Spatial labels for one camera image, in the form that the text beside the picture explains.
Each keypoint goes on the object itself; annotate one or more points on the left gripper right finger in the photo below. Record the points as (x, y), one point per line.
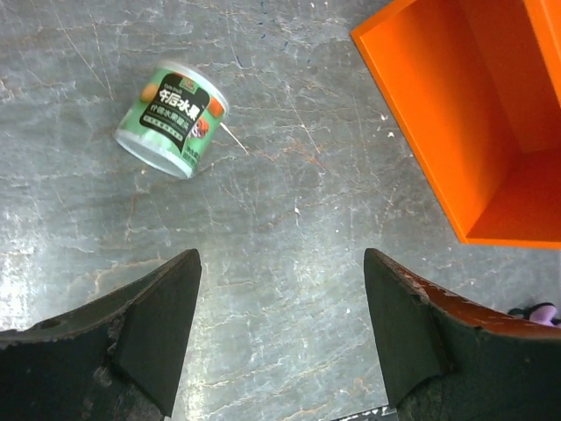
(444, 357)

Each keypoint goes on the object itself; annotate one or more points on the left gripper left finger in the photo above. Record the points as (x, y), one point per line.
(118, 357)

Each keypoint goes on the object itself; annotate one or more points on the green label can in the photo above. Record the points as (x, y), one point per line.
(172, 121)

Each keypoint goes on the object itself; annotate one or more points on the orange shelf cabinet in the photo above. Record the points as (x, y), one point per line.
(475, 88)

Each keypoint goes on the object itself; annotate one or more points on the purple cloth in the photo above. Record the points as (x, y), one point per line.
(541, 313)

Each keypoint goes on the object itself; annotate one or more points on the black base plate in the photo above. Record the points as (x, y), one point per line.
(382, 413)

